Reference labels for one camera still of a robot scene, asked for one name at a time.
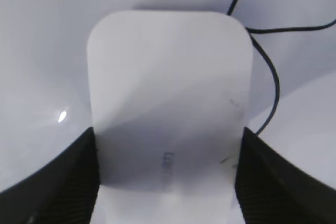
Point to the white whiteboard eraser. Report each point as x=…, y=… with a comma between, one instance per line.
x=169, y=92

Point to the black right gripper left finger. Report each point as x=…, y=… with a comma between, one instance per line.
x=63, y=191

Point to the white whiteboard with grey frame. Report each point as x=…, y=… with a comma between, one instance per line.
x=45, y=97

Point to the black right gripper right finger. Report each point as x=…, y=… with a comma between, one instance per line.
x=270, y=189

